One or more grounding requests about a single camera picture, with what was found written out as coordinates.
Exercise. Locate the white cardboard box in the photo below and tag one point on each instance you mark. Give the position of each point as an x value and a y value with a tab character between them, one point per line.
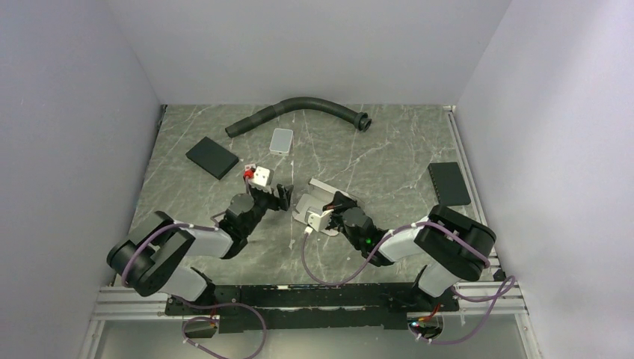
318	194

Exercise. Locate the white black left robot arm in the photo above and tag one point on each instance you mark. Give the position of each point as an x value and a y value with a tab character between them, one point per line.
150	258

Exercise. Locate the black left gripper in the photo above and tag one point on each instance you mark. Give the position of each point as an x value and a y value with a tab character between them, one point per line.
282	202

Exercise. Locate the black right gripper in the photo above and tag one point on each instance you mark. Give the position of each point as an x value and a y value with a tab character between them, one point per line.
339	203

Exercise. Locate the clear white plastic case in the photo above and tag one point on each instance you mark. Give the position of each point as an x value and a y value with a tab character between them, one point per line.
281	142

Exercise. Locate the black flat rectangular box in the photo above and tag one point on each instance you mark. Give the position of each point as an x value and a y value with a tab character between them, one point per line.
212	158

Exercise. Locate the aluminium frame rail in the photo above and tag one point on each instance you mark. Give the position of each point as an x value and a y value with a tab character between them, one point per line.
115	303

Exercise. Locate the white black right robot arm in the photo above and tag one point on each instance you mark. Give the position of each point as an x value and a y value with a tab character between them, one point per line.
457	246

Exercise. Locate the black mounting base rail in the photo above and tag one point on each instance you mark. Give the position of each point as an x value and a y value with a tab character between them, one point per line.
304	306

